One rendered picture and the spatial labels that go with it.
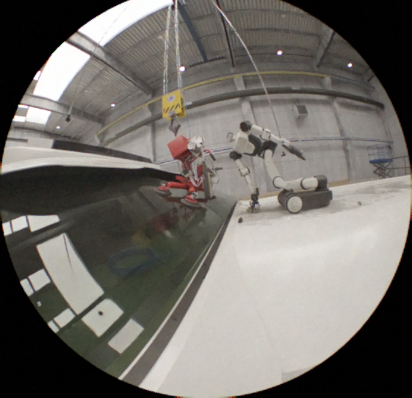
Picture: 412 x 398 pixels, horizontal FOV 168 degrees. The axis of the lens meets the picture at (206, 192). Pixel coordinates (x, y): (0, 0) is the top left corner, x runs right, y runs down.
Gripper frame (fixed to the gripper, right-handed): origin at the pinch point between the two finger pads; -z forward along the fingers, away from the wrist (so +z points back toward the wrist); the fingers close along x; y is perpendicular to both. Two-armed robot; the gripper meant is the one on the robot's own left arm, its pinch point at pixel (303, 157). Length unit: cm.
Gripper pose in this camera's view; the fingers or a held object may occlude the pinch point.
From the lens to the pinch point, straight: 164.6
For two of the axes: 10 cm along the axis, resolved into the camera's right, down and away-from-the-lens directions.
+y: 1.8, -6.9, -7.0
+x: -6.8, 4.3, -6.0
